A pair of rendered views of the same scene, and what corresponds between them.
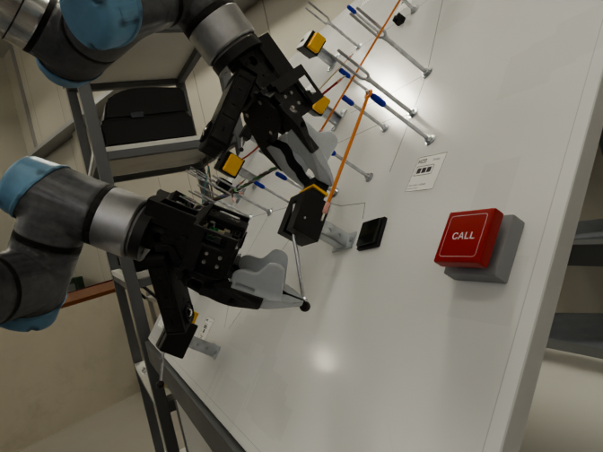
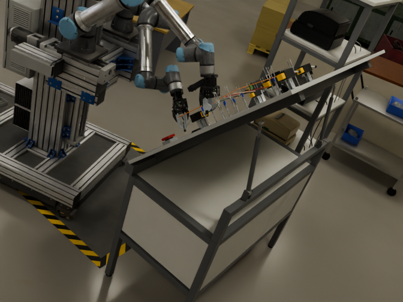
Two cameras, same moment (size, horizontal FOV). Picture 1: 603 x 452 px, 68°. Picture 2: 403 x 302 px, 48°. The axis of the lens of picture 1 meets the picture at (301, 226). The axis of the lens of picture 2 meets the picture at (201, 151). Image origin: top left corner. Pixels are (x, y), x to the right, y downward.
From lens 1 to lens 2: 217 cm
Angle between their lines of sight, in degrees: 59
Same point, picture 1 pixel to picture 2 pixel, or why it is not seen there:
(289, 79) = (207, 88)
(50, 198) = (167, 76)
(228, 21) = (202, 69)
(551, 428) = (197, 198)
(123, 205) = (173, 87)
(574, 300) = not seen: outside the picture
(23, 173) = (168, 68)
